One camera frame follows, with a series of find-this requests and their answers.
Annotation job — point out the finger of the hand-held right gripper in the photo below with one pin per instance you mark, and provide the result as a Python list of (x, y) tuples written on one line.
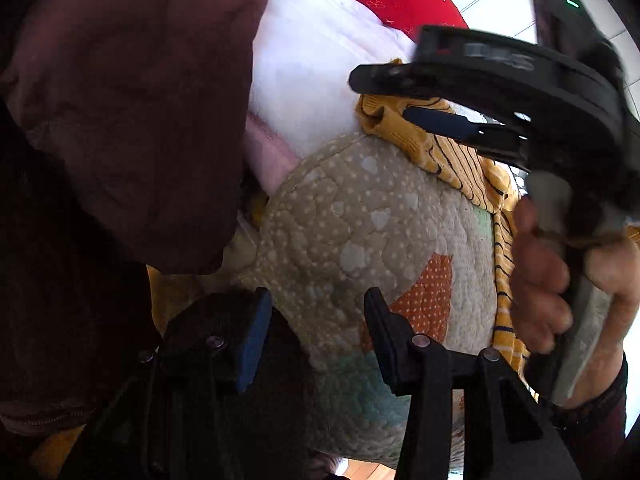
[(435, 121), (385, 77)]

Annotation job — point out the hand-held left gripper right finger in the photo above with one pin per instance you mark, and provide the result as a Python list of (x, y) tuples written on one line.
[(382, 332)]

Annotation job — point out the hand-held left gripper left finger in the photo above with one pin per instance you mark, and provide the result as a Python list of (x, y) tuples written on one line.
[(254, 340)]

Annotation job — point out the yellow striped garment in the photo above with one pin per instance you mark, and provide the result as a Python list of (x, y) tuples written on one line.
[(450, 160)]

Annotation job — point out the person's right forearm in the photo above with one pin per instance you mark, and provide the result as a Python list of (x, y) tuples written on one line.
[(595, 410)]

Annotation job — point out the person's right hand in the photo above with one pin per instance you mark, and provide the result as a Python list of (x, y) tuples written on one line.
[(542, 280)]

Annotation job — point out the white cloth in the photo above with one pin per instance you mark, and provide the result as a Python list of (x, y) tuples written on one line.
[(310, 75)]

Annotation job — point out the beige quilted patchwork blanket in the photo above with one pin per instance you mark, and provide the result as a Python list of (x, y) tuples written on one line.
[(360, 240)]

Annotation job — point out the pink cloth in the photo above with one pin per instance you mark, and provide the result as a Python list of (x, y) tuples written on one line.
[(267, 152)]

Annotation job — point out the maroon cloth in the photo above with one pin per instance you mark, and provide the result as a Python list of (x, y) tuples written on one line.
[(130, 110)]

